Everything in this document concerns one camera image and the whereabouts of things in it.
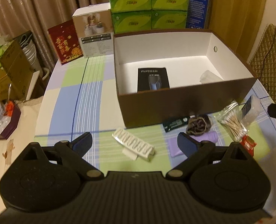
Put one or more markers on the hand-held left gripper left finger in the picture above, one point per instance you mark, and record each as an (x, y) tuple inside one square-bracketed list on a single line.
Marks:
[(83, 142)]

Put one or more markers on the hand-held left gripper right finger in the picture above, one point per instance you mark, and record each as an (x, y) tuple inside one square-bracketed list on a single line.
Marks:
[(186, 144)]

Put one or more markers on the purple tube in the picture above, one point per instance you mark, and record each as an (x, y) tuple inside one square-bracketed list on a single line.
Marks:
[(173, 148)]

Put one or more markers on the clear packet with blue label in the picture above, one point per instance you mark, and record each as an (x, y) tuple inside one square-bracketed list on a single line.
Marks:
[(251, 108)]

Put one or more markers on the brown cardboard box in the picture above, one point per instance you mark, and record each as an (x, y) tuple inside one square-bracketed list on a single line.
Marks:
[(175, 107)]

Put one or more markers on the cotton swab bag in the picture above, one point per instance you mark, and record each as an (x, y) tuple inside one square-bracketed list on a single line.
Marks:
[(232, 123)]

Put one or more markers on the white ampoule strip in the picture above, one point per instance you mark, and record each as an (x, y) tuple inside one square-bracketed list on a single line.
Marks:
[(133, 142)]

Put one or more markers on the checked cloth desktop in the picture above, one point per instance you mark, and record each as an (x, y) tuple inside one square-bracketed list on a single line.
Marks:
[(65, 102)]

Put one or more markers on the dark green sachet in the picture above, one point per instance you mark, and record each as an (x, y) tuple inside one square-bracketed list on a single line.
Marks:
[(175, 124)]

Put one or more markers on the dark brown scrunchie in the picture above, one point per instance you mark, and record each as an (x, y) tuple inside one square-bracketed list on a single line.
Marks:
[(198, 124)]

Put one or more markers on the small red packet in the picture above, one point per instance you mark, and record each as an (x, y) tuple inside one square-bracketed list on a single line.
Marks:
[(248, 144)]

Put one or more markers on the quilted chair cushion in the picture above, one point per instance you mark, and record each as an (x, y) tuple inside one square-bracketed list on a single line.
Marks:
[(271, 58)]

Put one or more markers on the white crumpled plastic bag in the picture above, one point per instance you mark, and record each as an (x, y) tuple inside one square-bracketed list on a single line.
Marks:
[(210, 77)]

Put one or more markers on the purple box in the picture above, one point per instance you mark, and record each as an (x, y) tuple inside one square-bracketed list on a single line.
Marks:
[(10, 123)]

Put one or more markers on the white board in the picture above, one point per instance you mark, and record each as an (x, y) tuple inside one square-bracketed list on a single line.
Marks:
[(34, 85)]

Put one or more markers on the black shaver packet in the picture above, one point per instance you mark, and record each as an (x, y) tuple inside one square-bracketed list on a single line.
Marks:
[(152, 77)]

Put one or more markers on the red gold-print gift box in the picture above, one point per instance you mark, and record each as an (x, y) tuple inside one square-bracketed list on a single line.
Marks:
[(65, 42)]

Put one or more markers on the stack of cardboard boxes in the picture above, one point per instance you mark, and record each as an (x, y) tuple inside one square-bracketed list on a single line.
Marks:
[(9, 70)]

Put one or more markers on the wooden panel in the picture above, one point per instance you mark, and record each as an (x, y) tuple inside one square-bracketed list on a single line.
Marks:
[(236, 11)]

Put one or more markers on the white product box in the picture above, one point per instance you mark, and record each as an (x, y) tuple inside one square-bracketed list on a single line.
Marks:
[(93, 28)]

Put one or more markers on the tall blue box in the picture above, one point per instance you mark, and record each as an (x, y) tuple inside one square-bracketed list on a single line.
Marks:
[(198, 4)]

